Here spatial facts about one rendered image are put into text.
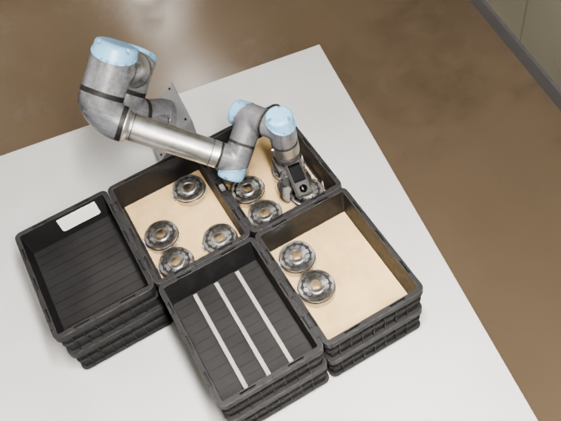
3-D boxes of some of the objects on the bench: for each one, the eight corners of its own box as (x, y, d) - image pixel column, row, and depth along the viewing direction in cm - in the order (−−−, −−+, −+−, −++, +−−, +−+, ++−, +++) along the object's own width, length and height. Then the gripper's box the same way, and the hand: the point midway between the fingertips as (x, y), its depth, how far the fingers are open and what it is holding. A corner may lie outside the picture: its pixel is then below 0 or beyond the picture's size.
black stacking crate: (44, 273, 229) (28, 254, 219) (128, 229, 234) (117, 209, 224) (85, 373, 207) (69, 357, 197) (177, 322, 212) (166, 305, 202)
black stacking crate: (177, 322, 212) (166, 305, 202) (265, 275, 218) (258, 255, 208) (237, 438, 190) (228, 423, 180) (332, 381, 196) (329, 364, 186)
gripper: (299, 131, 202) (306, 176, 219) (260, 147, 201) (270, 190, 218) (310, 152, 197) (318, 196, 215) (270, 168, 196) (281, 211, 213)
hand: (297, 198), depth 214 cm, fingers open, 5 cm apart
